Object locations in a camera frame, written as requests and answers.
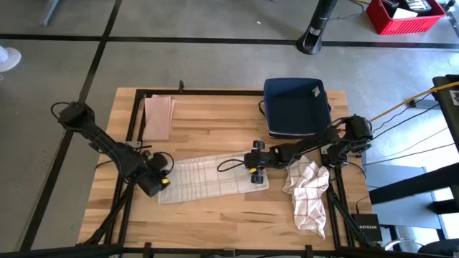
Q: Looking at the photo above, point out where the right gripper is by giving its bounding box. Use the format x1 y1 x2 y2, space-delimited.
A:
250 140 286 185

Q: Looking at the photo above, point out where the white beige-checked towel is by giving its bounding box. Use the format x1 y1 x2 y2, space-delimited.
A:
157 152 270 205

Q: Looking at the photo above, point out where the white red-checked towel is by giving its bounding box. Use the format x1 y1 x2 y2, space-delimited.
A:
282 154 331 240

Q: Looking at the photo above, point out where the pink towel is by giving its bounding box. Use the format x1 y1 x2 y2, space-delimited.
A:
142 95 176 142

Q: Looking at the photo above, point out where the navy fabric basket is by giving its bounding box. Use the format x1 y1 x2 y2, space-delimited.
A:
258 77 333 140

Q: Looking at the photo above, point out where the black Netgear router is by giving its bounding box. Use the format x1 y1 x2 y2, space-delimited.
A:
350 214 384 242

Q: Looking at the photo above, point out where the black desk bar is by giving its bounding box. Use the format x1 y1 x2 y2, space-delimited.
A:
368 163 459 205

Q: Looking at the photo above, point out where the white round base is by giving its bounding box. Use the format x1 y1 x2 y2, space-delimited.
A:
0 45 22 73

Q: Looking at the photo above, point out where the black equipment cabinet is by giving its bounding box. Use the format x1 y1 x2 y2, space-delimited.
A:
432 74 459 151

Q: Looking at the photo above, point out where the red plastic crate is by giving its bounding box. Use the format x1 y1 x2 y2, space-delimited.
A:
366 0 447 36

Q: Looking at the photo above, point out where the grey metal leg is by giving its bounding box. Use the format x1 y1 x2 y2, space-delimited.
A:
41 0 60 28

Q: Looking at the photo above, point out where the white flat box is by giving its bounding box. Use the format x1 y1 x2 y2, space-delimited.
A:
392 6 419 19

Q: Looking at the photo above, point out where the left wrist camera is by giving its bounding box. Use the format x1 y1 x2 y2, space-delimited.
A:
147 152 169 172

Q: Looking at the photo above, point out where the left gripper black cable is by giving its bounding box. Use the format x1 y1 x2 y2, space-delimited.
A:
157 150 176 177

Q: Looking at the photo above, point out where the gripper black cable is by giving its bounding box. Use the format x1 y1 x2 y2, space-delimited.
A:
157 150 176 177
217 158 248 173

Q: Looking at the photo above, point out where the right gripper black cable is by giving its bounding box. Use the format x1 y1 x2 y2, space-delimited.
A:
217 158 248 173

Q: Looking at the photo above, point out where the black table frame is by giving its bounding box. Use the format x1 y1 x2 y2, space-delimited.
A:
77 80 381 258

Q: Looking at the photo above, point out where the yellow cable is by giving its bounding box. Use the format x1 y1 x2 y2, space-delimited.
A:
371 81 459 122

